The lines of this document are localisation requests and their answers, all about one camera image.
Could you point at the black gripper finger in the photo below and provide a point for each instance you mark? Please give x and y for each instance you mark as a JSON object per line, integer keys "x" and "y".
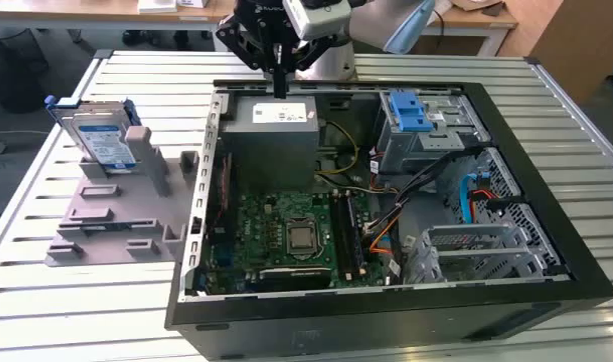
{"x": 230, "y": 32}
{"x": 318, "y": 49}

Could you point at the hard disk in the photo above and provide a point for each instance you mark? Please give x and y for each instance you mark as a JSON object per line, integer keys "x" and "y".
{"x": 102, "y": 143}

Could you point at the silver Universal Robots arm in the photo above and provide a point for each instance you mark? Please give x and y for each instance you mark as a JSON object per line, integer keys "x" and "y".
{"x": 332, "y": 64}

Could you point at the silver metal disk bay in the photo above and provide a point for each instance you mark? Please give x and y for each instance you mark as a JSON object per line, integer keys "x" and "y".
{"x": 488, "y": 253}

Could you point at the small white box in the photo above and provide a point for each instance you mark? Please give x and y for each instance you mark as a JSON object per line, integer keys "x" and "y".
{"x": 193, "y": 3}

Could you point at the blue plastic drive latch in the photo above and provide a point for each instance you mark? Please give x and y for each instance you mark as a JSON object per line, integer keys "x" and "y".
{"x": 409, "y": 113}

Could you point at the grey power supply unit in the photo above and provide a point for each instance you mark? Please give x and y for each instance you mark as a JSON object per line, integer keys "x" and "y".
{"x": 266, "y": 158}

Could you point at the grey metal drive cage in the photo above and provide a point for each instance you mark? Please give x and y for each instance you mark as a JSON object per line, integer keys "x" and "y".
{"x": 401, "y": 151}

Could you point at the brown cardboard piece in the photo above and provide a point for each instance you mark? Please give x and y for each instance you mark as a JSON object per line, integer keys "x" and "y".
{"x": 475, "y": 4}

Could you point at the green motherboard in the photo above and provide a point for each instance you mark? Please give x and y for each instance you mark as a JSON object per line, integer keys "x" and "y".
{"x": 266, "y": 211}

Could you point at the black mesh wastebasket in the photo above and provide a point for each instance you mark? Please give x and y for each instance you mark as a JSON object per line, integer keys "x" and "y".
{"x": 14, "y": 75}

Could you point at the RAM stick with blue edge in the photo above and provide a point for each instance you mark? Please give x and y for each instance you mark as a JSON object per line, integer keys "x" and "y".
{"x": 356, "y": 234}

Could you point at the silver CPU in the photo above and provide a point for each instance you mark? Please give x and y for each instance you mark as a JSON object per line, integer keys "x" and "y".
{"x": 301, "y": 238}

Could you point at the wooden cabinet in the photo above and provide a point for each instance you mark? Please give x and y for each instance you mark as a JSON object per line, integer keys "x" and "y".
{"x": 577, "y": 45}

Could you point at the grey plastic parts rack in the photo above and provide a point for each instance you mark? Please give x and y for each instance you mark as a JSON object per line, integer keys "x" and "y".
{"x": 125, "y": 211}

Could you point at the black graphics card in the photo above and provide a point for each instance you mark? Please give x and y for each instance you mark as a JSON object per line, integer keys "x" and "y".
{"x": 296, "y": 277}

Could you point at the black open PC case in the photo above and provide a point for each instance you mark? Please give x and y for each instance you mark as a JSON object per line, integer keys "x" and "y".
{"x": 336, "y": 332}

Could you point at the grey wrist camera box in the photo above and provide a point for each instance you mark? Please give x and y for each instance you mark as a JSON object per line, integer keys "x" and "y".
{"x": 321, "y": 19}

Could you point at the wooden desk white frame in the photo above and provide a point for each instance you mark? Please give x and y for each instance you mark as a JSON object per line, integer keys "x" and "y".
{"x": 59, "y": 11}
{"x": 488, "y": 20}

